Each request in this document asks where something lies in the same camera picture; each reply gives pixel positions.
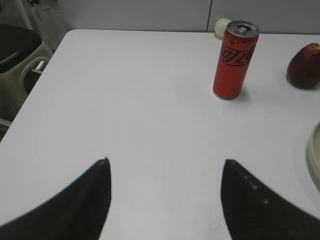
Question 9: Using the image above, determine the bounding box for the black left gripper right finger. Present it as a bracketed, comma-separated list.
[220, 159, 320, 240]

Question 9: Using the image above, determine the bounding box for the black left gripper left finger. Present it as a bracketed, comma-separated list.
[0, 158, 112, 240]

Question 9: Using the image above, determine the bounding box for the red cola can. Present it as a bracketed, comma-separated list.
[212, 20, 260, 100]

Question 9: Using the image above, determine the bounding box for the beige round plate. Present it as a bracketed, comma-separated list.
[306, 122, 320, 189]

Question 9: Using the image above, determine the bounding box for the dark red apple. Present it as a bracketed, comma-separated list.
[286, 43, 320, 90]

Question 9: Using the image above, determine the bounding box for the beige bin with dark liner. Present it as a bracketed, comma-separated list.
[0, 24, 53, 119]

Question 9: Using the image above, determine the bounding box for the pale white egg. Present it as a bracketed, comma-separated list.
[214, 18, 232, 39]

